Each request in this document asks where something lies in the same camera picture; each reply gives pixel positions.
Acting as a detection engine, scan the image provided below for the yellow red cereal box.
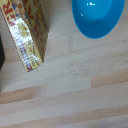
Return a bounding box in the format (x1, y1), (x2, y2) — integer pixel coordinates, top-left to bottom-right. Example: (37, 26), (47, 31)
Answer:
(0, 0), (50, 73)

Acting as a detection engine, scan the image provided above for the blue plastic bowl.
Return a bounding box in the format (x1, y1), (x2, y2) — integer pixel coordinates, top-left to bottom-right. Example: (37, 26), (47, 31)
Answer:
(71, 0), (126, 40)

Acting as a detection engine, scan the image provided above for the black fabric storage box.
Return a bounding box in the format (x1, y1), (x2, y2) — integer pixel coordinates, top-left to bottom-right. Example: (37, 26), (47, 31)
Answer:
(0, 34), (6, 72)

